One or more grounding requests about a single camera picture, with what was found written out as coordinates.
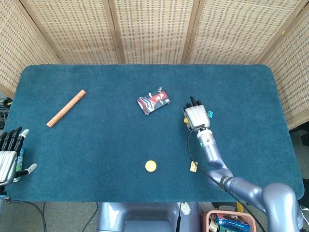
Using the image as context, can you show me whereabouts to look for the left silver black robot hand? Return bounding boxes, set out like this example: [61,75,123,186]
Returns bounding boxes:
[0,126,38,187]

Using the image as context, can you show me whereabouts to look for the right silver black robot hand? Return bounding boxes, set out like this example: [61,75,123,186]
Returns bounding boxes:
[182,96,211,130]

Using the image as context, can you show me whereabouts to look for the bottle with green blue label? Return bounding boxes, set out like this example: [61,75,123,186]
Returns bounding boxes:
[14,146,25,182]

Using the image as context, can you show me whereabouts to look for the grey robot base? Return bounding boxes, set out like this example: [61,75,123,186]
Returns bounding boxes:
[96,202,201,232]

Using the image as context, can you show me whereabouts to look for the red black snack packet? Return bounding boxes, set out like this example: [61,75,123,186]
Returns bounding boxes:
[136,87,172,117]

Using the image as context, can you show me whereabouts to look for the yellow round disc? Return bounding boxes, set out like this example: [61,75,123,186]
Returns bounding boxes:
[145,160,157,173]

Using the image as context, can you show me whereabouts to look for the blue carpet table mat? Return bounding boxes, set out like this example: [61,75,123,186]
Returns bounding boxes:
[1,64,305,203]

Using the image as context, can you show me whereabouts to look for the wooden stick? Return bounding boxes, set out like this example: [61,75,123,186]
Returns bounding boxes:
[46,89,86,129]

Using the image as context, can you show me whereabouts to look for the woven rattan screen panel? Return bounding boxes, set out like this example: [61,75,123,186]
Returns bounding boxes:
[0,0,60,99]
[108,0,201,65]
[185,0,306,65]
[254,7,309,131]
[20,0,125,65]

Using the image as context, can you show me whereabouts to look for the white power strip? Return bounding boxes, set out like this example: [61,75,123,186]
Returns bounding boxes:
[181,202,193,216]

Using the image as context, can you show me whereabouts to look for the pink plastic basket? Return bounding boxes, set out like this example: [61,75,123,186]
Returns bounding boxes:
[200,209,257,232]

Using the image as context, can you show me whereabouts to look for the blue printed box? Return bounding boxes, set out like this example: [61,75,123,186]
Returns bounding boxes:
[215,214,252,232]

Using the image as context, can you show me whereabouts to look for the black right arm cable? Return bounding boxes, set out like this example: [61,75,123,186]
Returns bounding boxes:
[187,124,266,232]

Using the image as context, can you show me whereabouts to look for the black floor cable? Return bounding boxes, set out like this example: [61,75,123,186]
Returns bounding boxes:
[9,200,48,232]

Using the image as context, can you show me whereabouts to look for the black cable bundle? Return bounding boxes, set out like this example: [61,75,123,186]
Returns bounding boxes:
[0,96,13,129]

